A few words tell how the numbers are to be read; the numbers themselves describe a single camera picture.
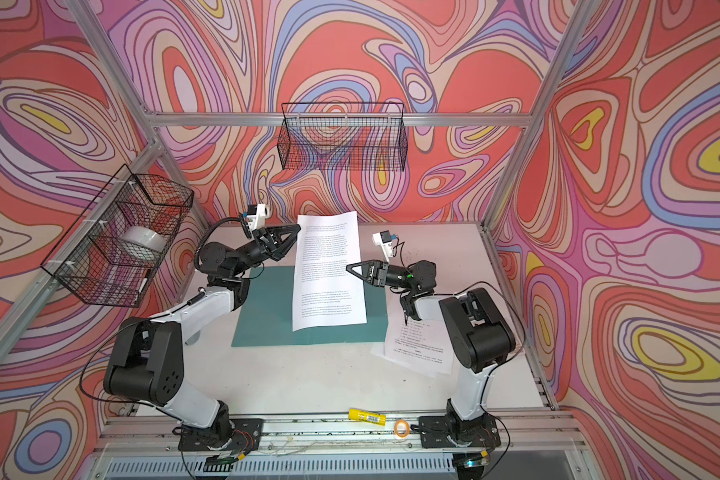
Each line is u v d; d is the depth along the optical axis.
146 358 0.49
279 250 0.68
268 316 0.92
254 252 0.69
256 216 0.71
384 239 0.75
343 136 0.84
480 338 0.49
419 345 0.88
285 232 0.71
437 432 0.72
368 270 0.76
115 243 0.69
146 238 0.72
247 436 0.72
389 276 0.72
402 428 0.75
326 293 0.78
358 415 0.75
